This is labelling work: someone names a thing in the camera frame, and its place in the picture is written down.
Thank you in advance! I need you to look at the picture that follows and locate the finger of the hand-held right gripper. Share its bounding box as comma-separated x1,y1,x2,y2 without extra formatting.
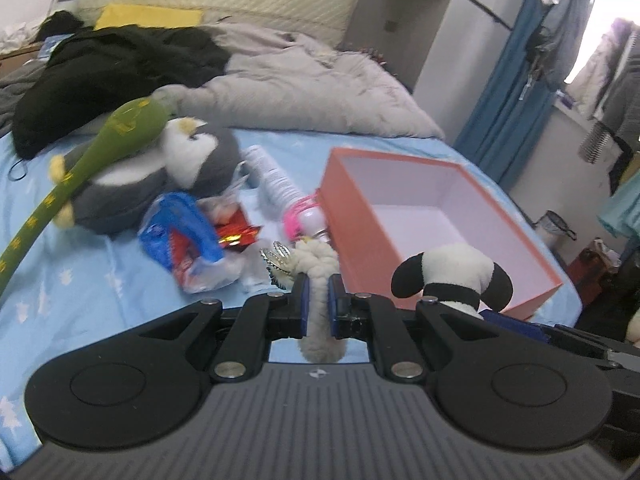
477,310,551,347

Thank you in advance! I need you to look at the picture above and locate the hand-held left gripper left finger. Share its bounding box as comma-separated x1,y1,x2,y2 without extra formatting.
131,275,312,382

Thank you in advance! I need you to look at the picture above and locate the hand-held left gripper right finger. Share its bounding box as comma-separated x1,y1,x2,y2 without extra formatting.
327,274,506,382

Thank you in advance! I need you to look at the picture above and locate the white rope plush toy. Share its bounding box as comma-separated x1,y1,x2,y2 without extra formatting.
292,240,347,364

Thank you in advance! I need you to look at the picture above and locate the panda plush toy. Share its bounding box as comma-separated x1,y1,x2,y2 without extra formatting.
391,243,514,318

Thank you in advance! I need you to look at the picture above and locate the pink cardboard box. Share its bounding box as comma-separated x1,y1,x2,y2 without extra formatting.
318,147,564,321

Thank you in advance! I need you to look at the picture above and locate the red foil packet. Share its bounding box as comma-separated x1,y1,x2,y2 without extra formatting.
215,210,263,251

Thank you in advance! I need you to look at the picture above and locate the blue plastic snack bag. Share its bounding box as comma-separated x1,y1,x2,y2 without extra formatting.
137,191,241,293

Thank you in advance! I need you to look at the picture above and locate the green long plush toy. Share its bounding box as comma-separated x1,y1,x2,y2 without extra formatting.
0,97,168,306

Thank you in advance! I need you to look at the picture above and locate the silver crown ornament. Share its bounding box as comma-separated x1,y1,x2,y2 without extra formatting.
259,241,296,288

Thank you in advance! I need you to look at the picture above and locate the brown bag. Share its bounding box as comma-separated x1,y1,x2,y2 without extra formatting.
567,240,623,306

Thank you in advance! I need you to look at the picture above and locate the pink small toy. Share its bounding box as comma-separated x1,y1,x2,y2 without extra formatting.
282,192,323,238

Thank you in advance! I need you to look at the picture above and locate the mesh trash bin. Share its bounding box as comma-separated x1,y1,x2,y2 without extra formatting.
535,210,577,251

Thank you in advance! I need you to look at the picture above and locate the white spray bottle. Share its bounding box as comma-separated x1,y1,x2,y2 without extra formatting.
245,145,328,236

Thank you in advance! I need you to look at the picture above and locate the teal cloth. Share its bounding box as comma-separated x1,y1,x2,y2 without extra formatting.
597,175,640,238

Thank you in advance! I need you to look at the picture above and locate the grey penguin plush toy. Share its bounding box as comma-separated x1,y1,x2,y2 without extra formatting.
50,116,242,235

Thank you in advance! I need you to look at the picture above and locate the striped hanging garment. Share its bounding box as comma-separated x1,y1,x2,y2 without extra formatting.
577,120,613,163

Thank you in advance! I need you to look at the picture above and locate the blue star bedsheet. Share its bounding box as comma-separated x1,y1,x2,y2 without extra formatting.
0,125,583,441

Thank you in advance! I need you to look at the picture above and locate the grey duvet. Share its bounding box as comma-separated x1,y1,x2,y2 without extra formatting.
152,22,446,138

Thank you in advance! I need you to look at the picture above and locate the blue curtain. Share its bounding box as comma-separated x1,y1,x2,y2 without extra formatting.
452,0,566,161

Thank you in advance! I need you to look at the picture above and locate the row of small bottles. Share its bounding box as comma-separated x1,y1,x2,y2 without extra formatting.
352,45,391,68

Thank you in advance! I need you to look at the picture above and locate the white hanging jacket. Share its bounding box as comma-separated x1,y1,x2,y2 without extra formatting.
565,17,631,121

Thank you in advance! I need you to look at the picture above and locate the grey hanging garment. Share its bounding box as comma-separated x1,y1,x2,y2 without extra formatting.
537,0,598,91

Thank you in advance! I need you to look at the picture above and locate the black jacket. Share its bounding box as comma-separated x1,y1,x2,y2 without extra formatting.
11,25,230,158

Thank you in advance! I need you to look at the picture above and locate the black curtain rod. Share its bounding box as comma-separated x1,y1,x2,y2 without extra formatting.
435,0,516,31

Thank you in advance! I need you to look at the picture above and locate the yellow pillow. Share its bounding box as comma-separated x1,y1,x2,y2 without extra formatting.
94,4,205,31

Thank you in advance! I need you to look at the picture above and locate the dark grey cloth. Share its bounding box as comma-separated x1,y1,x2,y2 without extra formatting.
0,60,51,136

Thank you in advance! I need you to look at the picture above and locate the dark cloth bundle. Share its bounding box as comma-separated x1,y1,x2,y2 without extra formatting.
37,10,86,41

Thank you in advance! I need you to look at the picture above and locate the wooden nightstand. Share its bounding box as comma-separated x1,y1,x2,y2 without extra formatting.
0,42,46,78

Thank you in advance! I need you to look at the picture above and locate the white crumpled cloth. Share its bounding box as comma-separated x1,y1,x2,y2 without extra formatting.
0,22,41,53

